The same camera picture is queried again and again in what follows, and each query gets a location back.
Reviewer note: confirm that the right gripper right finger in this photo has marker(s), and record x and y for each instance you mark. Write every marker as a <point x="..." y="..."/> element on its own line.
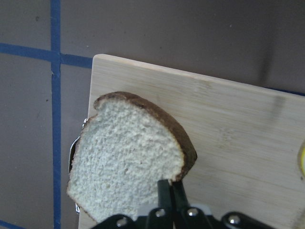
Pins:
<point x="180" y="205"/>

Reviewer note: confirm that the wooden cutting board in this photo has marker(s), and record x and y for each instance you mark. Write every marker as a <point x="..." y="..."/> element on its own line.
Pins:
<point x="246" y="137"/>

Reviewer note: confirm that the bread slice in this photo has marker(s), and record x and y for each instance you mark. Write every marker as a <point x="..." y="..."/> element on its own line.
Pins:
<point x="123" y="151"/>

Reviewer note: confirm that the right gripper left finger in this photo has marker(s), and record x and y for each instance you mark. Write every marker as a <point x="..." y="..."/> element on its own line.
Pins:
<point x="164" y="213"/>

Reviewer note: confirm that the lemon slice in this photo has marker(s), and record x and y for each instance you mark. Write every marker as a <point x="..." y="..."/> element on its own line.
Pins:
<point x="301" y="159"/>

